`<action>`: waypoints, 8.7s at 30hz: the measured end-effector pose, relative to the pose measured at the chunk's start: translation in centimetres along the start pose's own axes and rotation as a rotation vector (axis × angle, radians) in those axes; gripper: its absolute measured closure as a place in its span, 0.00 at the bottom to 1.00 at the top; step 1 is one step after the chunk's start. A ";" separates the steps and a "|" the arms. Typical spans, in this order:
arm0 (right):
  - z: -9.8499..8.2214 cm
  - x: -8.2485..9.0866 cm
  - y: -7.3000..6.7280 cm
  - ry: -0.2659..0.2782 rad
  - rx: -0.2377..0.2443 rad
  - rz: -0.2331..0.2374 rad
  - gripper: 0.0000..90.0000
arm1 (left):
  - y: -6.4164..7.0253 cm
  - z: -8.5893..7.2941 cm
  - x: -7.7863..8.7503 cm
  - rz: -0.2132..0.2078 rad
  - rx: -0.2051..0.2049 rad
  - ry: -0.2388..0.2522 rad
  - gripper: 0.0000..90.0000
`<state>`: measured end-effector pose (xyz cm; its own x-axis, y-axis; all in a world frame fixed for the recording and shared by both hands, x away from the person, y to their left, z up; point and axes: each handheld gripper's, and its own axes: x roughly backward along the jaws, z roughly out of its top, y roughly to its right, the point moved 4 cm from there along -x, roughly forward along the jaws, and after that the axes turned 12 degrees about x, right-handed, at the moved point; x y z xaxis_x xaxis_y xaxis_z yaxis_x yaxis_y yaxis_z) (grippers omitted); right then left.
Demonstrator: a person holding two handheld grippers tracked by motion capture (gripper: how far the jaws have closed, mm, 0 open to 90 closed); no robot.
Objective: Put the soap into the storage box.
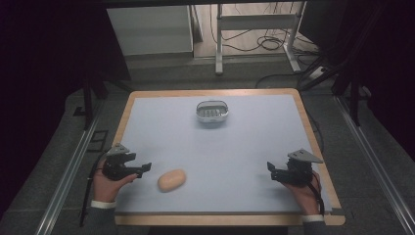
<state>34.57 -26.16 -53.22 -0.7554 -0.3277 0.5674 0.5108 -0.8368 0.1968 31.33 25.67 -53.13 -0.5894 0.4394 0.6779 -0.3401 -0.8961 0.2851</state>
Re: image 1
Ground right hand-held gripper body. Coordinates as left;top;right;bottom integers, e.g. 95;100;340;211
277;148;324;188

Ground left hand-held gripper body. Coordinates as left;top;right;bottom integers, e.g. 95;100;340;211
102;142;137;182

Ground bread roll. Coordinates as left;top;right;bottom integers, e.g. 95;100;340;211
157;168;187;194

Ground metal bowl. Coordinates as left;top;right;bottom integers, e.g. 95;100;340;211
196;100;229;124

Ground person's left hand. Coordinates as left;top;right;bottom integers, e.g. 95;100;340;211
92;159;139;204

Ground person's right hand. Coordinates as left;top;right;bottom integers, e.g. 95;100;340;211
281;171;323;217

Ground light blue table mat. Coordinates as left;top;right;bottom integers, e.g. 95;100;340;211
115;94;334;213

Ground black metal stand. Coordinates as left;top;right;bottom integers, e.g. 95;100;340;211
81;72;111;131
331;70;371;127

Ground white power strip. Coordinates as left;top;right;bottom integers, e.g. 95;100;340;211
308;66;327;81

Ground grey cabinet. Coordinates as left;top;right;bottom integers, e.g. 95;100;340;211
106;4;195;57

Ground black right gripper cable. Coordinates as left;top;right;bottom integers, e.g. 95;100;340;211
306;171;326;216

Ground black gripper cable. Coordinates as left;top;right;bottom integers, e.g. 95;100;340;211
306;171;326;216
78;150;111;228

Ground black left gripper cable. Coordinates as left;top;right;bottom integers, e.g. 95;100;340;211
78;150;111;228

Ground aluminium rail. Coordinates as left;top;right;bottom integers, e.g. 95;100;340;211
336;95;415;235
33;101;106;235

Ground black floor cables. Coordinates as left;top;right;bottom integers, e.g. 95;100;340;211
208;3;319;65

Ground white metal desk frame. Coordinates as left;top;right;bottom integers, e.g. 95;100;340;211
214;2;307;76

